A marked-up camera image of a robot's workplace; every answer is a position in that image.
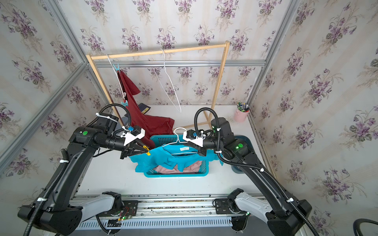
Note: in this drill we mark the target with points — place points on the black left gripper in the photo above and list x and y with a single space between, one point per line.
125 149

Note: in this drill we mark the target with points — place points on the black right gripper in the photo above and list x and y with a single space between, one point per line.
202 147

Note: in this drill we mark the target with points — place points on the yellow clothespin teal shirt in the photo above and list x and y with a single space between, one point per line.
147 150

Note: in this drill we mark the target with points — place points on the white hanger of teal shirt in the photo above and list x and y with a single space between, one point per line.
186 150

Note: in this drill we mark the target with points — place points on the teal t-shirt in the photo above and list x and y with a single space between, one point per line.
163 162

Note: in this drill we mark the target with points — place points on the white wire hanger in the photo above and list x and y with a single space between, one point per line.
169 89

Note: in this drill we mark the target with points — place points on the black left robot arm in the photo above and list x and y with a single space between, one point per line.
103 132

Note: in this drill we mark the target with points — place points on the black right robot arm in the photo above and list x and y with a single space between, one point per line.
266 183

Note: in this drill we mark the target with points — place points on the white hanger of red shirt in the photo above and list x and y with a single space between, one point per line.
118 79

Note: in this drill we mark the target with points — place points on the teal perforated plastic basket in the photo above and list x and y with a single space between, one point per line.
160 140

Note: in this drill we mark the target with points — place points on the dark teal plastic tub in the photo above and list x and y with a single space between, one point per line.
243 145

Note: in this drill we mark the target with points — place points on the dark cover notebook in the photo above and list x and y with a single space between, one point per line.
144 108

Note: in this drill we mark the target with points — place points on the pink pen cup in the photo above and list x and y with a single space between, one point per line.
242 112

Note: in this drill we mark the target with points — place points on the teal clothespin red shirt lower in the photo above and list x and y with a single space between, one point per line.
125 103

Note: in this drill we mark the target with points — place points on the teal clothespin on red shirt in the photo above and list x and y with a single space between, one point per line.
116 68

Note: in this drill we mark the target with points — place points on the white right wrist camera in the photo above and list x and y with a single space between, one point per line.
193 137

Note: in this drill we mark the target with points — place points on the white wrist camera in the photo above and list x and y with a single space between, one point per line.
193 137
131 134

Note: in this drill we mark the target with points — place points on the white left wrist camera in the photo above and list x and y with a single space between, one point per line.
131 134

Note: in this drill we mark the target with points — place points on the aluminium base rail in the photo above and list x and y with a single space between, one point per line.
177 206

